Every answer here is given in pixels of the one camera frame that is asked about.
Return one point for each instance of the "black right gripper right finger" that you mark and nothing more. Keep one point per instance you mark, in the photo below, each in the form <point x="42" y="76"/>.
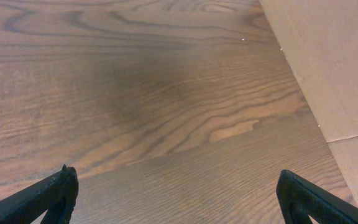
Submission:
<point x="302" y="202"/>

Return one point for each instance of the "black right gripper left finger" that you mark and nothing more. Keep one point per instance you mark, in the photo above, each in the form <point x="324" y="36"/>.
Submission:
<point x="54" y="196"/>

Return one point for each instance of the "brown cardboard box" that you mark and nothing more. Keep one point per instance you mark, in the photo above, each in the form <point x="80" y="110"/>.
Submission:
<point x="319" y="39"/>

